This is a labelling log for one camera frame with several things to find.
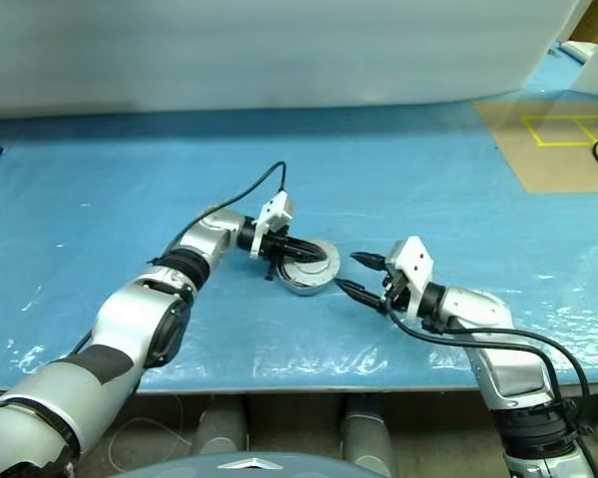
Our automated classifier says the brown cardboard sheet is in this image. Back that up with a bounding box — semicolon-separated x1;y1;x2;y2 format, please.
472;99;598;194

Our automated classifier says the silver motor rotor disc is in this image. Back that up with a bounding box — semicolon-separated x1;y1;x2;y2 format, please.
280;238;341;289

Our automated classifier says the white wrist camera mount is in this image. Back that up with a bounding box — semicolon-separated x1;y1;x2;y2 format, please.
250;191;296;259
384;237;435;320

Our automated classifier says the blue plastic table sheet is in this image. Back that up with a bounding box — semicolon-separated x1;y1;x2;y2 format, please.
0;42;598;394

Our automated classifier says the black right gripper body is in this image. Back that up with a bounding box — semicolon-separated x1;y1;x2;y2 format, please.
378;271;410;314

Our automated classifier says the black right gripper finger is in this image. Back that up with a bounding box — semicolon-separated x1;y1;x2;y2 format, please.
351;252;388;273
334;281;384;311

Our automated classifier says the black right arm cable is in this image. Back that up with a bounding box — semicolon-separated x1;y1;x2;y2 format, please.
386;306;597;449

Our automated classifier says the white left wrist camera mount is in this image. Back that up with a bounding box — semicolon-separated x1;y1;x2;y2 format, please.
250;191;296;259

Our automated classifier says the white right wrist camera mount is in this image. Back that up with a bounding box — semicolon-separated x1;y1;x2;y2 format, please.
384;237;435;320

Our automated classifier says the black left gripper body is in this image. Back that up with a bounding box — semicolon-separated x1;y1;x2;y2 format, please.
259;229;293;280

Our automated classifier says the white flat item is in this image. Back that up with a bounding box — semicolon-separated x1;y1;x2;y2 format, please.
560;40;598;64

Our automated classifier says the white backdrop sheet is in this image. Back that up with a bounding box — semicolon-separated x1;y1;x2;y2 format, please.
0;0;574;120

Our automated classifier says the grey rounded cylinder shape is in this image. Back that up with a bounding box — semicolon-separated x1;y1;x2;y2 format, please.
196;395;250;457
342;392;395;474

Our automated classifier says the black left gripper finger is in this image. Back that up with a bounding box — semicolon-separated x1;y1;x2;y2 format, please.
287;247;328;263
288;237;329;254

